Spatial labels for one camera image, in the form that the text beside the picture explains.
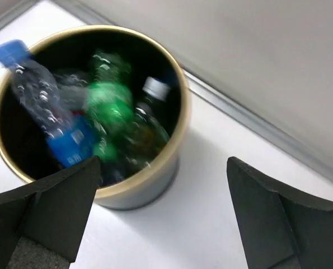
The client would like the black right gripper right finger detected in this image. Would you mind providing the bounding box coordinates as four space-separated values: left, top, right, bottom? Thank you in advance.
227 157 333 268

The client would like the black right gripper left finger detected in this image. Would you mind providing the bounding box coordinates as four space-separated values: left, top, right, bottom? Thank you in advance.
0 156 100 268

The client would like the clear bottle blue label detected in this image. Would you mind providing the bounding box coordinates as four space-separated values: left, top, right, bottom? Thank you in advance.
0 40 95 168

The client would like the green bottle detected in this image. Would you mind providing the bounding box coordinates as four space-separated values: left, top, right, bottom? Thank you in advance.
84 49 133 162

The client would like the clear bottle white cap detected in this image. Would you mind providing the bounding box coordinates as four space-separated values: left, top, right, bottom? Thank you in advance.
127 77 170 170

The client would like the black bin with gold rim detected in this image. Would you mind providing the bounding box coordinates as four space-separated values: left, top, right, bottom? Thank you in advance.
0 25 191 210

